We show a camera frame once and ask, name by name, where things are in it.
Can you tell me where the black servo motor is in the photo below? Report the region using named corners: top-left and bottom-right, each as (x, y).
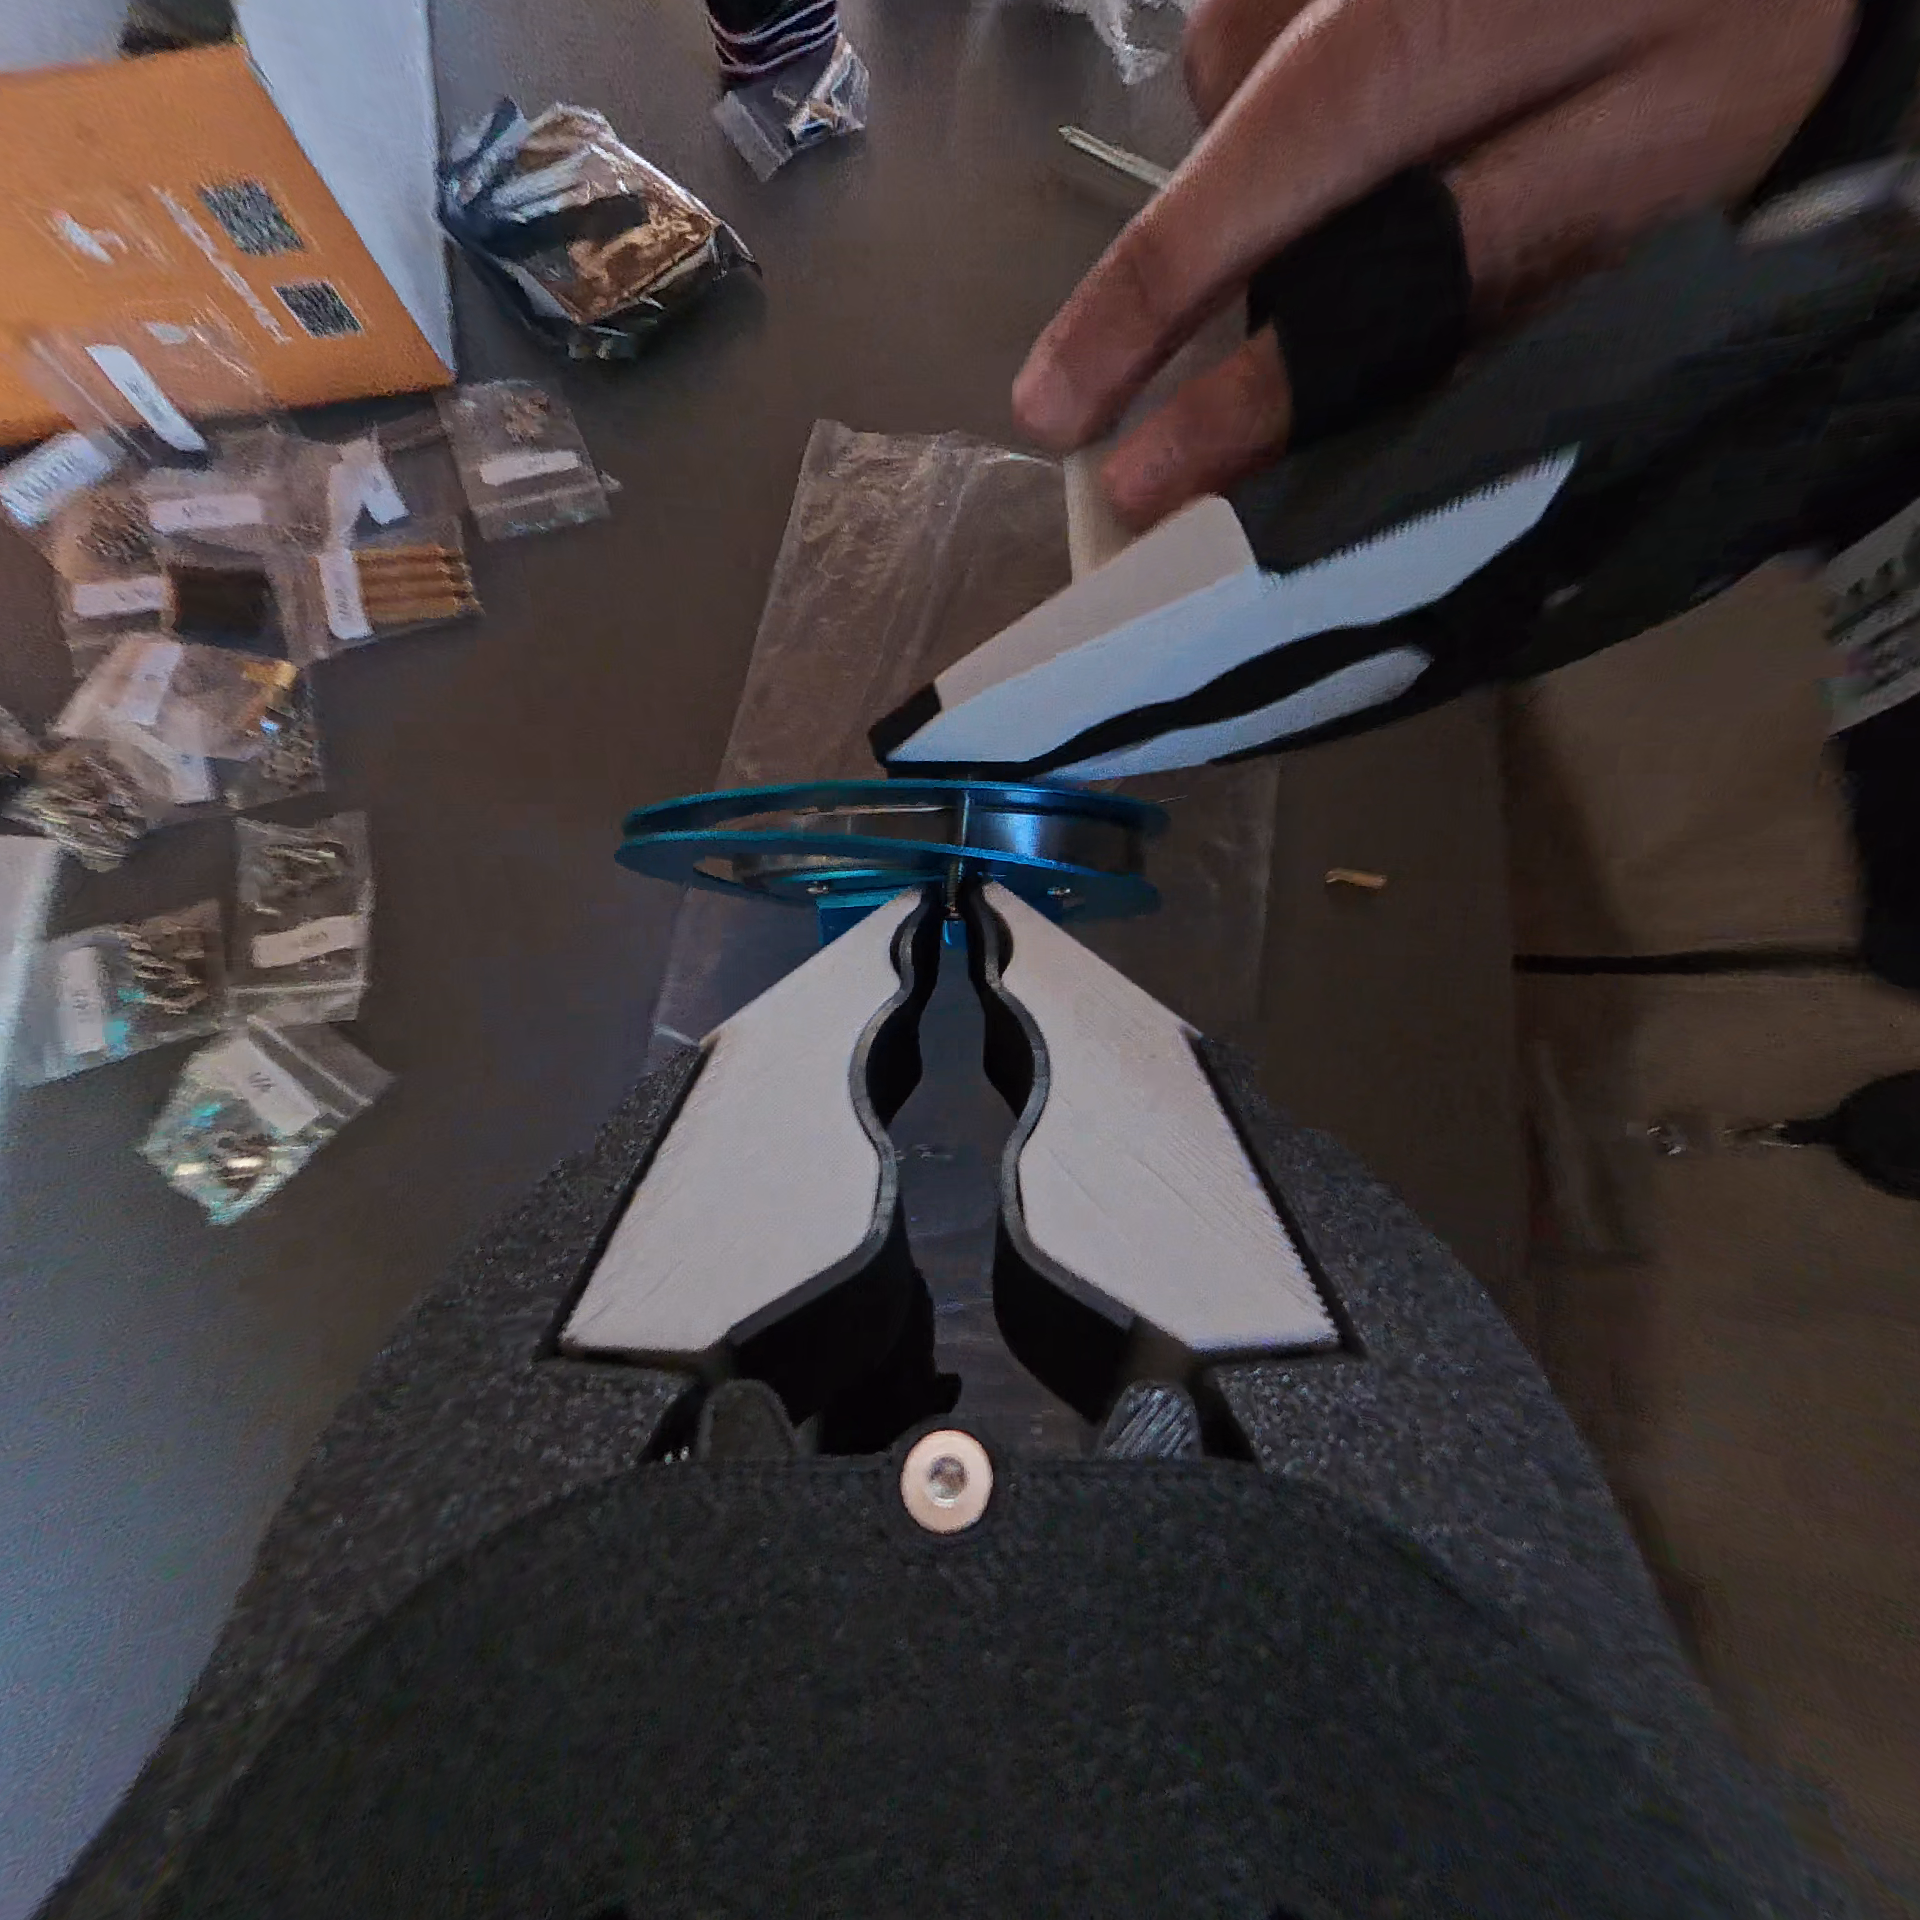
top-left (705, 0), bottom-right (876, 185)

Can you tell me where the white foam board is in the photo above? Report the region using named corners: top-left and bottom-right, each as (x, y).
top-left (0, 832), bottom-right (63, 1104)

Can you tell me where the person's right hand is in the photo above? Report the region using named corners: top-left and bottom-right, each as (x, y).
top-left (1013, 0), bottom-right (1863, 528)

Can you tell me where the small crumpled clear bag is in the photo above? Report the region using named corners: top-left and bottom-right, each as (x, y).
top-left (1049, 0), bottom-right (1193, 88)

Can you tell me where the clear plastic bag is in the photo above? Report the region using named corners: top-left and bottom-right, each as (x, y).
top-left (652, 420), bottom-right (1281, 1058)

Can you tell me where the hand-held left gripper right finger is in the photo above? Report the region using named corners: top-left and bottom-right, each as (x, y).
top-left (966, 883), bottom-right (1342, 1362)

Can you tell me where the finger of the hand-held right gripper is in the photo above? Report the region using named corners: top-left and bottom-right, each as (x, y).
top-left (870, 448), bottom-right (1580, 771)
top-left (1049, 645), bottom-right (1431, 785)

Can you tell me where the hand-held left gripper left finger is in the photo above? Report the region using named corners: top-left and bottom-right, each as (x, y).
top-left (558, 888), bottom-right (939, 1360)

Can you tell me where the dark foil parts bag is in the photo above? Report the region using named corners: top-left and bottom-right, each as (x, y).
top-left (435, 96), bottom-right (761, 365)

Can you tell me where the orange cardboard box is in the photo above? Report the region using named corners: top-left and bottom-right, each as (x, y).
top-left (0, 0), bottom-right (459, 453)

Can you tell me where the pile of small screw bags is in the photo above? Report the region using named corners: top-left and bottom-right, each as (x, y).
top-left (0, 379), bottom-right (620, 1230)

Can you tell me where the blue disc bearing assembly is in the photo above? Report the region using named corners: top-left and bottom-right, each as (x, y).
top-left (614, 778), bottom-right (1172, 950)

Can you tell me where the orange handled screwdriver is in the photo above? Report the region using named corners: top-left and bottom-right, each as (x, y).
top-left (1057, 123), bottom-right (1175, 192)

